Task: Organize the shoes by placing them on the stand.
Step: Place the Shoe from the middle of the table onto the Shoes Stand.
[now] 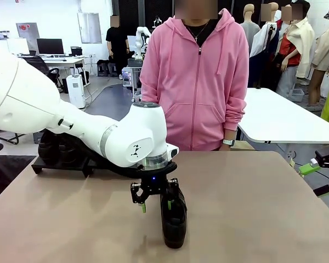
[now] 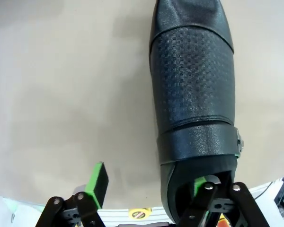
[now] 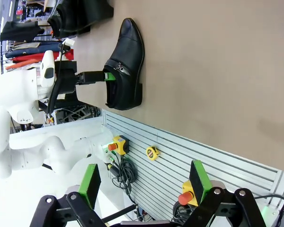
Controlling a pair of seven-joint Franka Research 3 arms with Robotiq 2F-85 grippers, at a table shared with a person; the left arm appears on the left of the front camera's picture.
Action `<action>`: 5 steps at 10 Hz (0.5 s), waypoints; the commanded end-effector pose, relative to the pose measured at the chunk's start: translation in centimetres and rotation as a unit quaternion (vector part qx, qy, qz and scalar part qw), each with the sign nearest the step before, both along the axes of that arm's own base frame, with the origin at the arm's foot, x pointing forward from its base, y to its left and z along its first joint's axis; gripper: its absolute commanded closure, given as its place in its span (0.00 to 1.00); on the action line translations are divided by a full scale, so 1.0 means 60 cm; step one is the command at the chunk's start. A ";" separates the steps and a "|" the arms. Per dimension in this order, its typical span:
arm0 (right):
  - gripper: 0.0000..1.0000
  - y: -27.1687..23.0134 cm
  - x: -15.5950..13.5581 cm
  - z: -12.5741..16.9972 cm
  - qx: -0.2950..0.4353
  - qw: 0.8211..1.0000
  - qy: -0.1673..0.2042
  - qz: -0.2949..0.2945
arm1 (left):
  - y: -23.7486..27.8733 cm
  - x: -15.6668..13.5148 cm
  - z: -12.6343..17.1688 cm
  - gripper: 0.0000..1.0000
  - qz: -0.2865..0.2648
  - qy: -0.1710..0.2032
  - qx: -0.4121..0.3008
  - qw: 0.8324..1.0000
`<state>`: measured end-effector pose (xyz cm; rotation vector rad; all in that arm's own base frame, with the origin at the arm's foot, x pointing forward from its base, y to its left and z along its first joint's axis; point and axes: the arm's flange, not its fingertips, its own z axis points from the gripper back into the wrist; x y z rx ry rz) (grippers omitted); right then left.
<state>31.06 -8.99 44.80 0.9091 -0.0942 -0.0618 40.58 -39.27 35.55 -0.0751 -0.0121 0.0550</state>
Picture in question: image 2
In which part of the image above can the black leather buckle shoe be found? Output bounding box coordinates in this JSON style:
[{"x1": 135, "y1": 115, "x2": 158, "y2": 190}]
[{"x1": 148, "y1": 0, "x2": 246, "y2": 224}]

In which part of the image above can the yellow emergency stop button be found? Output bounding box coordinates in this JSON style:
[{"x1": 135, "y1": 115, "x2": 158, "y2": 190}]
[{"x1": 217, "y1": 212, "x2": 231, "y2": 227}]

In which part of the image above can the aluminium slotted table frame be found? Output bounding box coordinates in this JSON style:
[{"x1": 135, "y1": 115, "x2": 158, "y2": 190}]
[{"x1": 98, "y1": 177, "x2": 284, "y2": 225}]

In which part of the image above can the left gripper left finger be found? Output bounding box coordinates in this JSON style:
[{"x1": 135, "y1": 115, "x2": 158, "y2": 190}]
[{"x1": 35, "y1": 161, "x2": 110, "y2": 227}]

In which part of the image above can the yellow tape measure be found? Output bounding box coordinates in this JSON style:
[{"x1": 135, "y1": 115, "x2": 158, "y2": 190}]
[{"x1": 128, "y1": 207, "x2": 152, "y2": 219}]

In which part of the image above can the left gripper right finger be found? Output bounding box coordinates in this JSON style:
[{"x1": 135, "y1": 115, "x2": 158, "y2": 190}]
[{"x1": 175, "y1": 176, "x2": 268, "y2": 227}]

